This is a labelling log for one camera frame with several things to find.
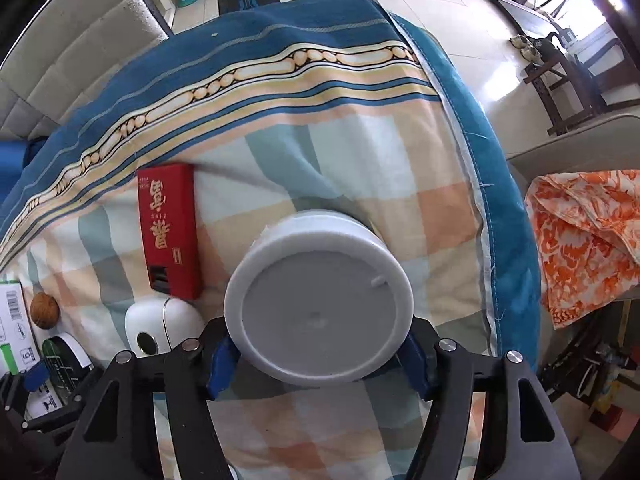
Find white cardboard box green print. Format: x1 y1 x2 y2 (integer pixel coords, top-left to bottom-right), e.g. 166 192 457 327
0 282 67 418

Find checked blanket with blue border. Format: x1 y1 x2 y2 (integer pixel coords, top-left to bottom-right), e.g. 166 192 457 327
0 0 543 480

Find brown walnut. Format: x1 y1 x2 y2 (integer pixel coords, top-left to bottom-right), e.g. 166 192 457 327
30 294 61 330

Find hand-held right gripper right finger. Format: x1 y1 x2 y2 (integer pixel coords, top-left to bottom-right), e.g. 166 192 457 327
397 317 583 480

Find white round plastic container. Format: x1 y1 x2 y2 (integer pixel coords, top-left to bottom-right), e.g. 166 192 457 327
224 209 415 387

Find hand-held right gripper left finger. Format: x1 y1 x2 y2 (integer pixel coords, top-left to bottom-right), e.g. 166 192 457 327
57 316 242 480

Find dark wooden chair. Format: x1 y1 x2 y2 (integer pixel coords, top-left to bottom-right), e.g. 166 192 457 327
522 32 608 136

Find white oval device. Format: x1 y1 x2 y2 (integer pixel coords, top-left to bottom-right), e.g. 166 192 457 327
124 297 206 358

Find beige padded sofa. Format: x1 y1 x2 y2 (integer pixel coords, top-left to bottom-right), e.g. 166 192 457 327
0 0 173 138

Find red rectangular box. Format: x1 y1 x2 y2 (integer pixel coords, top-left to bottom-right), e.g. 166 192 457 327
137 163 203 301

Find orange floral cloth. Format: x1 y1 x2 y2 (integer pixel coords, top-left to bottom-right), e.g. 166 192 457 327
525 170 640 330

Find pair of pale shoes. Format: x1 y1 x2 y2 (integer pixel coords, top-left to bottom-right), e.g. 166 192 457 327
510 35 543 60

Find black and white round case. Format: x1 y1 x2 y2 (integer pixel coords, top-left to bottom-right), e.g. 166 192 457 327
42 332 94 401

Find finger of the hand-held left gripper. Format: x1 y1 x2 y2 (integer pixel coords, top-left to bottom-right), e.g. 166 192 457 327
20 360 92 433

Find blue cushion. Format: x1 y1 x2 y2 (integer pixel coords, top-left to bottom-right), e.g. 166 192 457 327
0 141 36 182

